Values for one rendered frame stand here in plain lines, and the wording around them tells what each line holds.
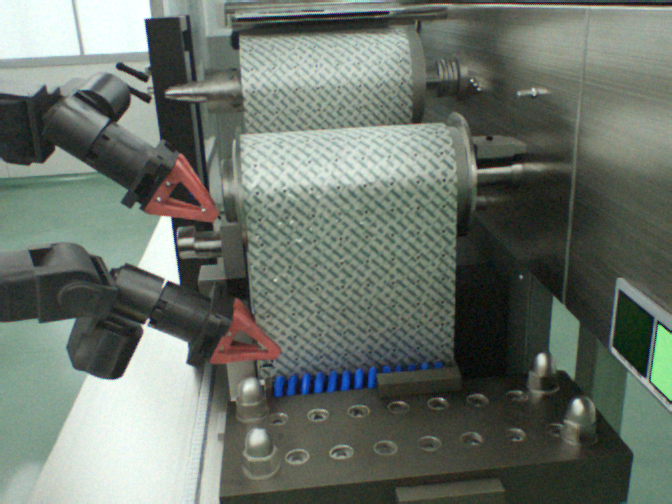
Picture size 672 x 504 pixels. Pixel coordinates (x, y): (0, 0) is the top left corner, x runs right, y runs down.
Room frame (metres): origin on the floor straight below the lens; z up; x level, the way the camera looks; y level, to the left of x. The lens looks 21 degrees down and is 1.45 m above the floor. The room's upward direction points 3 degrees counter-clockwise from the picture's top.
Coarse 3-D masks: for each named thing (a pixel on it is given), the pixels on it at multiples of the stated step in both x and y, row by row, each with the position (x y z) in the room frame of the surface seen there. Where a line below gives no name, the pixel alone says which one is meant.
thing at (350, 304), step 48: (336, 240) 0.71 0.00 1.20; (384, 240) 0.72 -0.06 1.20; (432, 240) 0.72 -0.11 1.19; (288, 288) 0.71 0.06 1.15; (336, 288) 0.71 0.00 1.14; (384, 288) 0.72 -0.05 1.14; (432, 288) 0.72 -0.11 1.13; (288, 336) 0.71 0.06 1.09; (336, 336) 0.71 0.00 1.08; (384, 336) 0.72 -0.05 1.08; (432, 336) 0.72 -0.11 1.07
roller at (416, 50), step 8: (408, 32) 1.03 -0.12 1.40; (416, 32) 1.03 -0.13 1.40; (408, 40) 1.00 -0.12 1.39; (416, 40) 1.00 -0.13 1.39; (416, 48) 0.99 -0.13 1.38; (416, 56) 0.98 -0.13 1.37; (416, 64) 0.97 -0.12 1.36; (424, 64) 0.98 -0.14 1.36; (416, 72) 0.97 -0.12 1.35; (424, 72) 0.97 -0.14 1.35; (416, 80) 0.97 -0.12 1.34; (424, 80) 0.97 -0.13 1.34; (416, 88) 0.97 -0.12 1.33; (424, 88) 0.97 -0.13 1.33; (416, 96) 0.97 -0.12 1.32; (424, 96) 0.97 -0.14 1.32; (416, 104) 0.97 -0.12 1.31; (424, 104) 0.98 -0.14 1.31; (416, 112) 0.98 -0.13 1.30; (416, 120) 0.99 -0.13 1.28
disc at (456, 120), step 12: (456, 120) 0.79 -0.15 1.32; (468, 132) 0.75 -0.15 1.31; (468, 144) 0.74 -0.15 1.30; (468, 156) 0.74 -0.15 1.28; (468, 168) 0.73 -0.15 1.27; (468, 180) 0.73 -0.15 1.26; (468, 192) 0.73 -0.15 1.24; (468, 204) 0.73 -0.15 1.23; (468, 216) 0.73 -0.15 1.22; (456, 228) 0.78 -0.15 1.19; (468, 228) 0.74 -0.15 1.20
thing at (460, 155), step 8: (448, 128) 0.79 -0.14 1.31; (456, 136) 0.76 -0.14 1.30; (456, 144) 0.75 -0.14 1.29; (456, 152) 0.75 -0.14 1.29; (464, 152) 0.75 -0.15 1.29; (456, 160) 0.74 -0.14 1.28; (464, 160) 0.74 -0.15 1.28; (456, 168) 0.74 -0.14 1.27; (464, 168) 0.74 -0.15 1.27; (464, 176) 0.73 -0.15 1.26; (464, 184) 0.73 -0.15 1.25; (464, 192) 0.73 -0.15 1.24; (464, 200) 0.73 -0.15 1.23; (464, 208) 0.74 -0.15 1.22; (240, 216) 0.71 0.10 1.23; (240, 224) 0.72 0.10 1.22; (240, 232) 0.73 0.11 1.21
